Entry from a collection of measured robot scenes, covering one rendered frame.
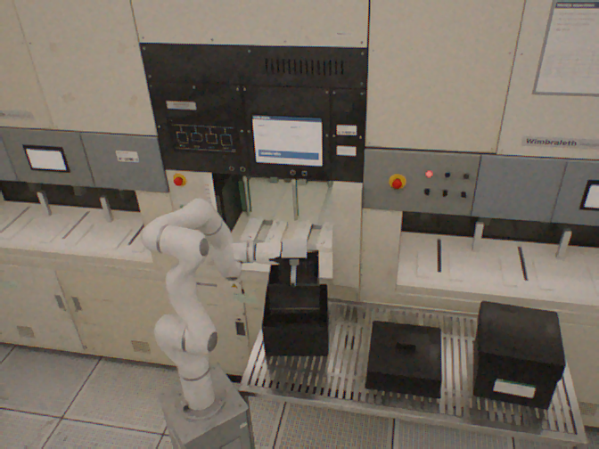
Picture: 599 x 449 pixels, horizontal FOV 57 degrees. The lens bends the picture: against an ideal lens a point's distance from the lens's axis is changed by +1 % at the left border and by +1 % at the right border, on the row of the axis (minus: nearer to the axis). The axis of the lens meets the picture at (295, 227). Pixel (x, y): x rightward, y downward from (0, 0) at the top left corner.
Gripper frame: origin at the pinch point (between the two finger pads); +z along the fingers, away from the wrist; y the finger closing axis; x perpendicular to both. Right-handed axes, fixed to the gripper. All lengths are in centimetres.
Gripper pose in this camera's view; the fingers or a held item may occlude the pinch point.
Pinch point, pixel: (293, 252)
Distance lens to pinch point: 219.0
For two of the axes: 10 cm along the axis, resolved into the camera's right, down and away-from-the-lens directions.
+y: -0.3, 5.6, -8.3
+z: 10.0, -0.1, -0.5
